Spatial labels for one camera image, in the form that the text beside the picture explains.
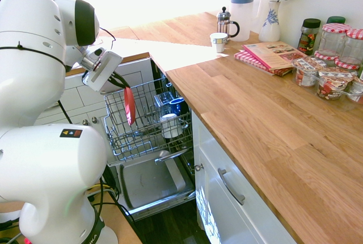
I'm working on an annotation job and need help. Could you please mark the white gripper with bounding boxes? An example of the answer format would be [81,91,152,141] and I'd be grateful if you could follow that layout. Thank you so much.
[82,51,132,93]

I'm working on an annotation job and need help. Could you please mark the red plate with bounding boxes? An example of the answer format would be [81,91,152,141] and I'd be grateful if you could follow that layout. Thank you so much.
[123,86,137,127]

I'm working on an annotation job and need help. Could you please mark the steel dishwasher door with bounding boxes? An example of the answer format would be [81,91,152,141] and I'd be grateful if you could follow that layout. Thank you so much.
[117,153,197,220]

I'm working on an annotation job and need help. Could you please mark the clear glass container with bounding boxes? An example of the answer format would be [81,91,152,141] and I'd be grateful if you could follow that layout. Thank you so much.
[153,91,175,117]

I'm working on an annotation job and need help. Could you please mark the blue mug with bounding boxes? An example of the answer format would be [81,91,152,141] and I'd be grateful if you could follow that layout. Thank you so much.
[169,98,183,116]

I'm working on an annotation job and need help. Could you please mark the white mug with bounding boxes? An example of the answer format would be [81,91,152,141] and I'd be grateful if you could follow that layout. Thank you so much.
[160,113,184,139]

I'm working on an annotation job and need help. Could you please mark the white paper cup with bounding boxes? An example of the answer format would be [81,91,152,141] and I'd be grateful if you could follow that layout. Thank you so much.
[209,32,229,54]

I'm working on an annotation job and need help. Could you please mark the glass French press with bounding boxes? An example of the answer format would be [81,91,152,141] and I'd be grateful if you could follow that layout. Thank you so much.
[216,6,240,42]

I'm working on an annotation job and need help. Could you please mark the red checkered book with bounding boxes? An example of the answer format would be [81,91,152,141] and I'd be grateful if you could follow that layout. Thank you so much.
[233,51,294,78]

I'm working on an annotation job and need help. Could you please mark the clear jug with blue lid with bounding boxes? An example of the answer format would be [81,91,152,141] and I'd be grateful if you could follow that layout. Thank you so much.
[227,0,263,43]

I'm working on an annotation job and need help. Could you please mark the pink cookbook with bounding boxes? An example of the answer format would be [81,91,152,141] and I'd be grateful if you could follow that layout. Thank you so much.
[242,40,309,72]

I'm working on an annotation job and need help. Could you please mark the white vase with blue flowers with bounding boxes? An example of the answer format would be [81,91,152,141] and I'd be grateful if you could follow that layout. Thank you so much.
[258,0,282,43]

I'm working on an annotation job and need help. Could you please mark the spice jar with dark lid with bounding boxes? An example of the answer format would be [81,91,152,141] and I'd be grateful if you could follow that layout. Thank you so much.
[297,18,322,56]

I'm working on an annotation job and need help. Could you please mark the glass jar with checkered lid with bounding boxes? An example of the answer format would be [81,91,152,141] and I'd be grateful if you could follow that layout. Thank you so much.
[318,23,351,57]
[314,51,339,61]
[340,28,363,65]
[334,58,361,71]

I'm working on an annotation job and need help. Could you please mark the clear bottle with green lid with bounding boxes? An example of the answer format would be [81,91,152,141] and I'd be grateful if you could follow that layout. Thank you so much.
[326,15,347,26]

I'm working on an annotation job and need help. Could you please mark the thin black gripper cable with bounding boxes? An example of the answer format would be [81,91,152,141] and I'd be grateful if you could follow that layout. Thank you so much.
[98,27,117,51]

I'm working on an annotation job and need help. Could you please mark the grey wire dishwasher rack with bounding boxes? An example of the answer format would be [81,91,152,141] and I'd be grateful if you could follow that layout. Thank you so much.
[103,80,194,166]

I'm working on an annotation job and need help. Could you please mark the yellow cable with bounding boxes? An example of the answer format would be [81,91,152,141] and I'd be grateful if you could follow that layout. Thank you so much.
[99,180,117,199]

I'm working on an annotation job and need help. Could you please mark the metal drawer handle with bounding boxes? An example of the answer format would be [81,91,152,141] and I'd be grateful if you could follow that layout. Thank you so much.
[217,167,246,206]

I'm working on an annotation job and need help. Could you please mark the white cabinet drawer with handle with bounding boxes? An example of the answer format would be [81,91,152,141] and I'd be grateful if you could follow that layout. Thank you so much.
[191,109,298,244]

